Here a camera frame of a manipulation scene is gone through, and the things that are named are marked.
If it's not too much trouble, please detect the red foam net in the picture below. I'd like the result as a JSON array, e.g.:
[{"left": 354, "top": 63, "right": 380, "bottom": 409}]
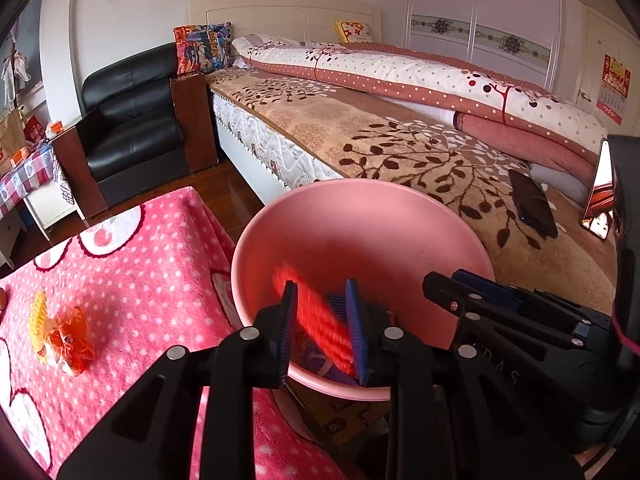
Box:
[{"left": 272, "top": 262, "right": 358, "bottom": 378}]

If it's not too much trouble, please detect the pink polka dot blanket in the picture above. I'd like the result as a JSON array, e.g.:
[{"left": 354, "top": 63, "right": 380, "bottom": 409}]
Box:
[{"left": 0, "top": 186, "right": 361, "bottom": 480}]

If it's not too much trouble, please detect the cream bed headboard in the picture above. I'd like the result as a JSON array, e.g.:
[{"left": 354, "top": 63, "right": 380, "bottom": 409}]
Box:
[{"left": 190, "top": 0, "right": 383, "bottom": 46}]

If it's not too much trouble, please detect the white ornamented wardrobe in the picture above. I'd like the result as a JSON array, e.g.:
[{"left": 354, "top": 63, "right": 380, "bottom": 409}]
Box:
[{"left": 402, "top": 0, "right": 640, "bottom": 126}]

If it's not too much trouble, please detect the black tablet case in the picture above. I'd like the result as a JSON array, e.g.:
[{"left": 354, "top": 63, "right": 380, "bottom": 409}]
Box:
[{"left": 508, "top": 169, "right": 559, "bottom": 239}]

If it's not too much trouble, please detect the yellow floral pillow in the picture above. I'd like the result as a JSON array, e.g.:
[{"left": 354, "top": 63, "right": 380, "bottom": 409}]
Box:
[{"left": 334, "top": 21, "right": 373, "bottom": 43}]

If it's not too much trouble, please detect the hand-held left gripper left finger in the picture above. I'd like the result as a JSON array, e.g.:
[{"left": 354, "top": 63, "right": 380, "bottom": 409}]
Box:
[{"left": 56, "top": 281, "right": 301, "bottom": 480}]

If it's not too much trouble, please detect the small table checkered cloth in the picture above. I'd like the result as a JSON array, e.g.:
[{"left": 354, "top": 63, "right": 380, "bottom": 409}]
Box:
[{"left": 0, "top": 180, "right": 86, "bottom": 271}]

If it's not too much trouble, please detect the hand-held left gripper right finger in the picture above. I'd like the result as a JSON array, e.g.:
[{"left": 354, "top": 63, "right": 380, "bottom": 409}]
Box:
[{"left": 345, "top": 277, "right": 586, "bottom": 480}]

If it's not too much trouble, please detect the white hanging cloth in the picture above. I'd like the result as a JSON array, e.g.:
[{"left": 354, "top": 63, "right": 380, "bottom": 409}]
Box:
[{"left": 0, "top": 50, "right": 26, "bottom": 111}]

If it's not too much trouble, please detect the floral dotted quilt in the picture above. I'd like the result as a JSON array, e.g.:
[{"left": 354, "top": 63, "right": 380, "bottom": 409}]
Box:
[{"left": 231, "top": 34, "right": 608, "bottom": 206}]

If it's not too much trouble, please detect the pink blue snack wrapper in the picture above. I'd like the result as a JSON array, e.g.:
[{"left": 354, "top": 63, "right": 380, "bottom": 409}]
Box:
[{"left": 295, "top": 332, "right": 361, "bottom": 386}]

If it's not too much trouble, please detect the bed with floral blanket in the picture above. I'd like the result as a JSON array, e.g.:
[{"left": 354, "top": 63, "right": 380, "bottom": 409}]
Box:
[{"left": 207, "top": 67, "right": 618, "bottom": 311}]

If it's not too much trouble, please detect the pink plastic bucket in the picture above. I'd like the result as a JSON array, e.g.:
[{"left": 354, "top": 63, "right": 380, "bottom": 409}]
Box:
[{"left": 231, "top": 178, "right": 497, "bottom": 402}]

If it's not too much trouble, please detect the red box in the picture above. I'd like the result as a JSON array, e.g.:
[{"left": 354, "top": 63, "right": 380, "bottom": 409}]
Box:
[{"left": 22, "top": 114, "right": 47, "bottom": 143}]

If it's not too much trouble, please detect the checkered tablecloth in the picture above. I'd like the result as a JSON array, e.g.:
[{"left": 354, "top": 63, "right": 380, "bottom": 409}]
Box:
[{"left": 0, "top": 142, "right": 56, "bottom": 216}]

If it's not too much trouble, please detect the person's right hand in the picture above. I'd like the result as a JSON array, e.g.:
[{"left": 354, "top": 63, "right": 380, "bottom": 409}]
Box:
[{"left": 574, "top": 452, "right": 621, "bottom": 480}]

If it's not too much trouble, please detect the black white patterned cloth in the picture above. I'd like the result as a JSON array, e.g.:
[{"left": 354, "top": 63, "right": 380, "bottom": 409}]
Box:
[{"left": 51, "top": 157, "right": 77, "bottom": 207}]

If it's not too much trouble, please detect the orange snack wrapper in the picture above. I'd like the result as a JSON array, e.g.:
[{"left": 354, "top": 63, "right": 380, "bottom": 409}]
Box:
[{"left": 42, "top": 307, "right": 97, "bottom": 377}]

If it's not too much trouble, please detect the white quilted mattress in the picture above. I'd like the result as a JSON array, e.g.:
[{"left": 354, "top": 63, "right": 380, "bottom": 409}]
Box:
[{"left": 212, "top": 92, "right": 346, "bottom": 206}]

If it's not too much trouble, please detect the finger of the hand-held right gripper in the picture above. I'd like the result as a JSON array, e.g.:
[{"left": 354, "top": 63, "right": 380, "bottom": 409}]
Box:
[
  {"left": 422, "top": 271, "right": 611, "bottom": 348},
  {"left": 451, "top": 269, "right": 576, "bottom": 307}
]

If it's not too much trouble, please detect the colourful printed cushion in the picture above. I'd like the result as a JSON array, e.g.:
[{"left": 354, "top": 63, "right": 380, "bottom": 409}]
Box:
[{"left": 172, "top": 22, "right": 233, "bottom": 76}]

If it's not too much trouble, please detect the red wall calendar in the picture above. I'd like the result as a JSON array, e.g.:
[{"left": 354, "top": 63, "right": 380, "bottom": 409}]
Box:
[{"left": 596, "top": 54, "right": 628, "bottom": 126}]

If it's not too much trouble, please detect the brown paper bag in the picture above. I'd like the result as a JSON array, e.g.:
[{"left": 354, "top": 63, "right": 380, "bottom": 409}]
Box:
[{"left": 0, "top": 107, "right": 28, "bottom": 176}]

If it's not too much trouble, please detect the black upright stand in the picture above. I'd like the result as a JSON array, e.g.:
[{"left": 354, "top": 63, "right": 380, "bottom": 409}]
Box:
[{"left": 607, "top": 135, "right": 640, "bottom": 361}]

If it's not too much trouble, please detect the wooden bedside cabinet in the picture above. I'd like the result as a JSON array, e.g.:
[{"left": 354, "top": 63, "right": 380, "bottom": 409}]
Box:
[{"left": 170, "top": 72, "right": 219, "bottom": 177}]

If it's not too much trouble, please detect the black leather armchair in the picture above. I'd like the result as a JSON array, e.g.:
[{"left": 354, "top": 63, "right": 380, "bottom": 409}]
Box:
[{"left": 75, "top": 42, "right": 193, "bottom": 208}]

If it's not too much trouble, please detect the upright smartphone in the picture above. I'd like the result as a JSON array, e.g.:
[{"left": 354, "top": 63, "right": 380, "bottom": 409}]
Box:
[{"left": 580, "top": 137, "right": 613, "bottom": 243}]

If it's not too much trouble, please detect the yellow foam net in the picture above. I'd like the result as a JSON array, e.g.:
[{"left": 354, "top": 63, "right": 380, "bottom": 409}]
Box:
[{"left": 27, "top": 290, "right": 53, "bottom": 363}]

